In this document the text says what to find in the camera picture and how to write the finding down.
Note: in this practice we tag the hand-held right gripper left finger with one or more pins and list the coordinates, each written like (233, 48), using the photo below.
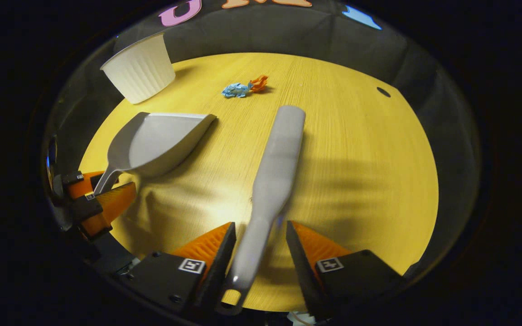
(218, 267)

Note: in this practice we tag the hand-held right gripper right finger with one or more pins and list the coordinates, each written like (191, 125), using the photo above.
(299, 258)

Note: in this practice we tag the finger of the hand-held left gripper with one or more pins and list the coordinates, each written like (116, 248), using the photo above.
(79, 185)
(111, 203)

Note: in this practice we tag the grey dustpan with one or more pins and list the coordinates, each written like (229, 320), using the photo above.
(157, 142)

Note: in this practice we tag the small grey broom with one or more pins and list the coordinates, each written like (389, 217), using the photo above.
(274, 172)

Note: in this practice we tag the white ribbed garbage bin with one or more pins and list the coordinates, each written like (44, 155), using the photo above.
(141, 70)

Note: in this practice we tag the blue paper scrap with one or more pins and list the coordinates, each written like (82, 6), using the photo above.
(236, 90)

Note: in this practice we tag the orange paper scrap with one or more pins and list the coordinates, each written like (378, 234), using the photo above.
(259, 83)

